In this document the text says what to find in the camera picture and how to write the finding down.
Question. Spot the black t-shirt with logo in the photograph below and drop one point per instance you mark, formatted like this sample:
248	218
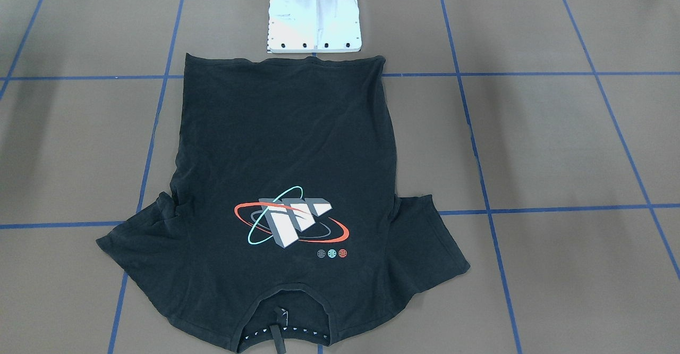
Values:
282	219

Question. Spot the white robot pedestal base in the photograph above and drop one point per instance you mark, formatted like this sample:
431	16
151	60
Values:
302	26

